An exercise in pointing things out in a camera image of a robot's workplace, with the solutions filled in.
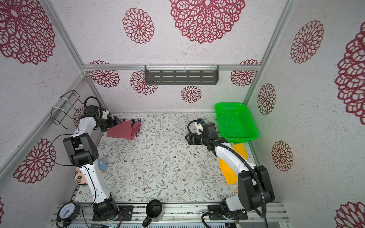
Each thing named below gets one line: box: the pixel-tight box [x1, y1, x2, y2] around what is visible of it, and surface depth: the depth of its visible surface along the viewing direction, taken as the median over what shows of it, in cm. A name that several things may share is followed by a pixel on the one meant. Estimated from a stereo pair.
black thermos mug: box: [142, 199, 165, 228], surface depth 71 cm
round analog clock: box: [56, 201, 81, 222], surface depth 73 cm
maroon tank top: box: [106, 120, 142, 140], surface depth 105 cm
